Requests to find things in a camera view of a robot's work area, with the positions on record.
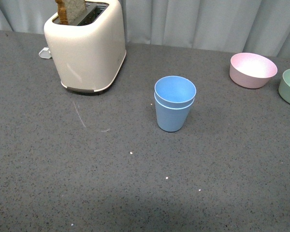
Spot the white power plug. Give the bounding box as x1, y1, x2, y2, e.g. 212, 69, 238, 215
38, 47, 52, 59

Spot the blue plastic cup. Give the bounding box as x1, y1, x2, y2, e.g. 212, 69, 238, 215
154, 76, 197, 108
154, 94, 194, 132

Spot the cream white toaster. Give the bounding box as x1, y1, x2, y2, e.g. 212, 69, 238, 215
44, 0, 127, 93

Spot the pink plastic bowl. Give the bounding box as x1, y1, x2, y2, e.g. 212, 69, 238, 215
230, 53, 277, 89

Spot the brown bread slice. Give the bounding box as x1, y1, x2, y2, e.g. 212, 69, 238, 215
55, 0, 86, 25

